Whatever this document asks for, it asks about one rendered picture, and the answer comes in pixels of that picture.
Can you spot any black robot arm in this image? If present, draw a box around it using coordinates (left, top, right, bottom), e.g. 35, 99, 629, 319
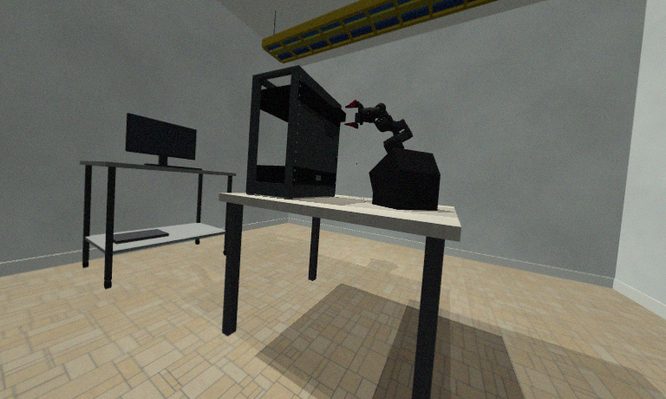
362, 103, 413, 154

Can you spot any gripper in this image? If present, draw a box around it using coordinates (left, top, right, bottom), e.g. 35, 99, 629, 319
344, 100, 371, 129

